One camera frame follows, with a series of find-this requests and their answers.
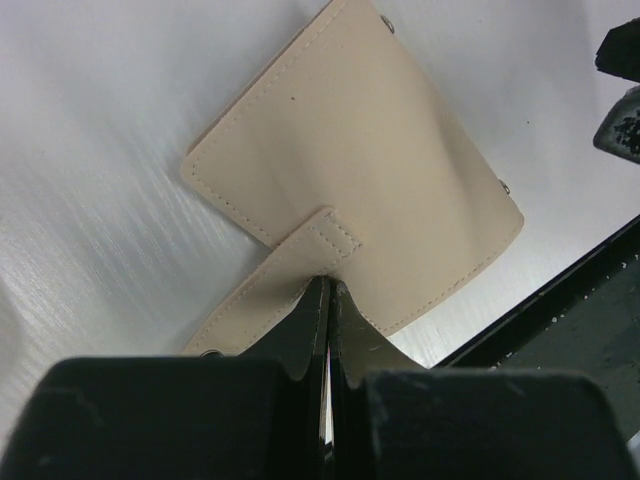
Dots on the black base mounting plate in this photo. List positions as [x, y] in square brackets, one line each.
[585, 319]

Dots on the beige card holder wallet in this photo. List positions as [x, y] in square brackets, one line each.
[344, 160]

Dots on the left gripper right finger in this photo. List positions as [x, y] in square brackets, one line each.
[394, 419]

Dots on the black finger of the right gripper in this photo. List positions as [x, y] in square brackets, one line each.
[618, 133]

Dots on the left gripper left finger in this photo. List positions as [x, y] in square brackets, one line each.
[256, 415]

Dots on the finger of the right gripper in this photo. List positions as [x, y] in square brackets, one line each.
[618, 54]

